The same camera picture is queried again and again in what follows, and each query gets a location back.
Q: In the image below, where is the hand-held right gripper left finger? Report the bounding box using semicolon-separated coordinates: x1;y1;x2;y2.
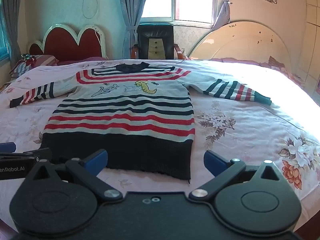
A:
24;149;123;202

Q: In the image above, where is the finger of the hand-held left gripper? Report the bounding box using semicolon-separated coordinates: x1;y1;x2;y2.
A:
0;142;17;153
0;148;52;163

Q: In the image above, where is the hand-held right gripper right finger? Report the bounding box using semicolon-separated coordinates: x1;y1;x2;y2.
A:
189;150;288;202

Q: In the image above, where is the striped knitted sweater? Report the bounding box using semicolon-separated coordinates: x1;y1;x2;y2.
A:
9;62;272;184

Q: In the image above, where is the striped pillow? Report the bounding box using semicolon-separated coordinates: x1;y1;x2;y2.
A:
9;54;59;78

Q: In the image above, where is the pink pillow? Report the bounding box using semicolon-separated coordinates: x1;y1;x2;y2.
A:
209;57;270;67

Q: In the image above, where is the red heart-shaped headboard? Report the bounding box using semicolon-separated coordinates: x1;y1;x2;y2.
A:
27;24;108;61

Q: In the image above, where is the floral brown pillow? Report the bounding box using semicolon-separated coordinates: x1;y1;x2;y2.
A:
268;56;286;68

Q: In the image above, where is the cream round headboard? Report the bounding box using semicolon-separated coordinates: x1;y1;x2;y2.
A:
189;21;292;67

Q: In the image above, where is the grey-blue side curtain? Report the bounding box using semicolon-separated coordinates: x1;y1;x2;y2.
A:
0;0;24;60

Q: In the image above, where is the black leather office chair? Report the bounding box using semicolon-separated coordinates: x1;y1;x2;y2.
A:
130;23;184;60

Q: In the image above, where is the blue window curtain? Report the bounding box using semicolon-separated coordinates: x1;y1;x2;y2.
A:
117;0;152;60

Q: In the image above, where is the cream wardrobe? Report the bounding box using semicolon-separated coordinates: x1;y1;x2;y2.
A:
303;0;320;93

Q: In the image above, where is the window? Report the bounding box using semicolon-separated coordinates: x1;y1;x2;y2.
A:
141;0;218;27

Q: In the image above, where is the white wall cable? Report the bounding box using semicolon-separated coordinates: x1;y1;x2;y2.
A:
82;0;107;58

